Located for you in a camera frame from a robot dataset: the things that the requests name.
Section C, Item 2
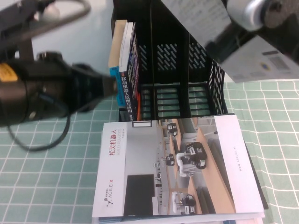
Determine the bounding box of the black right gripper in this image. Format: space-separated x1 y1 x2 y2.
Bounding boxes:
205 23 281 64

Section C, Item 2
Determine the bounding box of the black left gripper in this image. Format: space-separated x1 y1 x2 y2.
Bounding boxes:
67 62 117 113

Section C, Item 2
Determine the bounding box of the black spine Chinese title book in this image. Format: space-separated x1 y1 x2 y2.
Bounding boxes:
118 21 142 122

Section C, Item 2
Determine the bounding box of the thin orange book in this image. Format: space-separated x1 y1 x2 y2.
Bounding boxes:
135 92 142 122

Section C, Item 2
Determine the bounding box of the black mesh book holder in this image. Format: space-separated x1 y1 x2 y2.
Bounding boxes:
111 0 229 122

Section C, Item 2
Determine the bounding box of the white AgileX brochure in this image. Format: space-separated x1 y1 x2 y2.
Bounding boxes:
91 113 265 219

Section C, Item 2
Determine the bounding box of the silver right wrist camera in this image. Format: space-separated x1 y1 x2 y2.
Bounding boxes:
227 0 270 31

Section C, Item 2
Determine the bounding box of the black right camera bracket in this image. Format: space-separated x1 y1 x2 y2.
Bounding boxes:
263 0 299 29

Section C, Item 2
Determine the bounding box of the black camera bracket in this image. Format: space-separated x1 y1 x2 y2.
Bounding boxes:
17 34 35 62
263 0 299 29

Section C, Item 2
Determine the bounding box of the black left camera bracket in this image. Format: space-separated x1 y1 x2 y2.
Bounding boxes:
17 34 35 62

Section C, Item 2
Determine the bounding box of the thin black left gripper cable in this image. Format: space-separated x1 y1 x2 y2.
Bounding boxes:
6 92 71 153

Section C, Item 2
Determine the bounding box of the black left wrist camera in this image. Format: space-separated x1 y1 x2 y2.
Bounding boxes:
0 0 59 31

